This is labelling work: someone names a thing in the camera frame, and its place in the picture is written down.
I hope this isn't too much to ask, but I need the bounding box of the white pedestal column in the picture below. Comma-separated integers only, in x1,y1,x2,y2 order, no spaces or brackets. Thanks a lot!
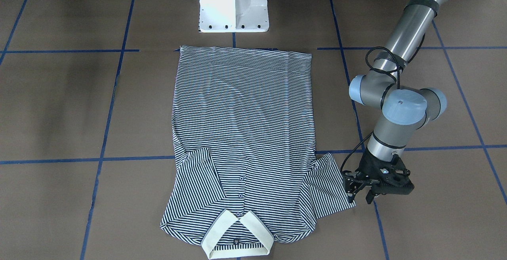
198,0,270,33

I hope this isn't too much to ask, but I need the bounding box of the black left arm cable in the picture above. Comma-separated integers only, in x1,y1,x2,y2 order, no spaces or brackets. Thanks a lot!
340,46,426,173

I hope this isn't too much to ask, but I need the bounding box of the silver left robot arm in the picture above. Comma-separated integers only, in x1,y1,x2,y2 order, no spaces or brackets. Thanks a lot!
341,0,449,203

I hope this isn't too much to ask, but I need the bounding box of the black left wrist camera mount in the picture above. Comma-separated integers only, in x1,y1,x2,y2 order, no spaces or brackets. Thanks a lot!
341,151,414,202

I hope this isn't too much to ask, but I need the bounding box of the striped polo shirt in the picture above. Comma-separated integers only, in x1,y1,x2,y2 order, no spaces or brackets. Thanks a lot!
160,45,356,260

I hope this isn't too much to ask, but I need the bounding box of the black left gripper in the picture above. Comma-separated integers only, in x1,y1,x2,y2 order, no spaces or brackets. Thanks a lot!
347,150,393,204

